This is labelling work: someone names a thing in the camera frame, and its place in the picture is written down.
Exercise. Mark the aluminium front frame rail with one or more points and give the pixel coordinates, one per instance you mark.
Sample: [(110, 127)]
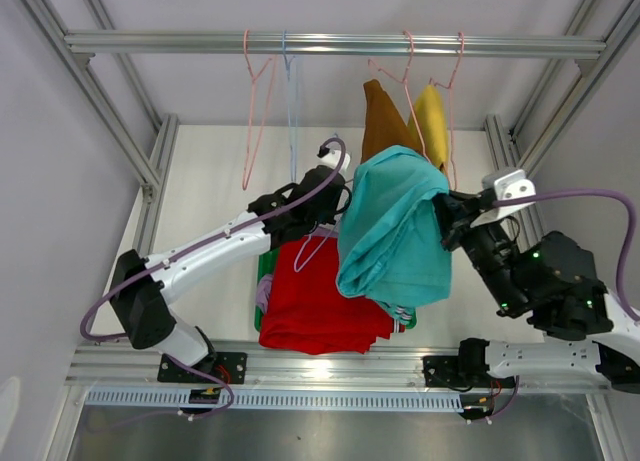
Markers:
[(383, 368)]

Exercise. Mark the teal trousers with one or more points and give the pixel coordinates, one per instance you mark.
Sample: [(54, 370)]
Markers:
[(389, 242)]

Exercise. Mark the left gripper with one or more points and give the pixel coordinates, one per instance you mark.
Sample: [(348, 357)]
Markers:
[(329, 216)]

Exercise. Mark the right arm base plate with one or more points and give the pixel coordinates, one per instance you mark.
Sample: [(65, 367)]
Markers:
[(441, 371)]

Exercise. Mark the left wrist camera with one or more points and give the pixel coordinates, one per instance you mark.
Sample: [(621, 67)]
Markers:
[(333, 158)]

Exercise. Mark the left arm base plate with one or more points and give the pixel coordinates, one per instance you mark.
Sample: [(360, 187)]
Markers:
[(229, 367)]

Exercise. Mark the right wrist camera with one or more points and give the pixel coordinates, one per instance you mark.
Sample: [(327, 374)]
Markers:
[(505, 189)]

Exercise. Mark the yellow trousers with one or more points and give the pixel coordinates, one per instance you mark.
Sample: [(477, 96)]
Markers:
[(430, 113)]

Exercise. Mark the aluminium right frame posts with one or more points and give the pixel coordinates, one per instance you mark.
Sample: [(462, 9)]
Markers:
[(583, 133)]

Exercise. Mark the aluminium frame posts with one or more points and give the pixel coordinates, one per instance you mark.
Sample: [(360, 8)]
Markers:
[(583, 133), (152, 171)]

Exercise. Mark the green plastic tray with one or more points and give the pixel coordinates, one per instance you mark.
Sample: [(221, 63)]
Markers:
[(266, 265)]

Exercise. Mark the purple trousers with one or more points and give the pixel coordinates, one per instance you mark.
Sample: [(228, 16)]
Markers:
[(263, 292)]

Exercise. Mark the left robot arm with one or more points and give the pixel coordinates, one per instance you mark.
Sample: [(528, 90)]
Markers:
[(145, 287)]

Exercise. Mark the red trousers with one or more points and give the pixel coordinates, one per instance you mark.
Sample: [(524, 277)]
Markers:
[(306, 312)]

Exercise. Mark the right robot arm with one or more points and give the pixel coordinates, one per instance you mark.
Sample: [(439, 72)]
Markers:
[(592, 330)]

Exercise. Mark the pink hanger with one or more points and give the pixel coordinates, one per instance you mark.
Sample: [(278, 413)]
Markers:
[(255, 130), (449, 88), (404, 81)]

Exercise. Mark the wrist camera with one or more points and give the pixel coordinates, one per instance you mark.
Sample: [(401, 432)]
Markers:
[(333, 158), (505, 189)]

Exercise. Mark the white slotted cable duct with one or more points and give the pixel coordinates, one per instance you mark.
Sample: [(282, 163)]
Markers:
[(279, 399)]

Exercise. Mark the aluminium left frame posts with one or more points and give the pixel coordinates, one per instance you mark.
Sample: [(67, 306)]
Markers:
[(152, 171)]

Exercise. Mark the aluminium hanging rail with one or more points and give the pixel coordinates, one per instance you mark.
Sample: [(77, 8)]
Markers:
[(272, 42)]

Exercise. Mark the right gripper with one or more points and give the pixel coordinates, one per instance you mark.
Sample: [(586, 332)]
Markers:
[(455, 213)]

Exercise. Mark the brown trousers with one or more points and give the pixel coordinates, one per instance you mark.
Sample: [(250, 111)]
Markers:
[(384, 127)]

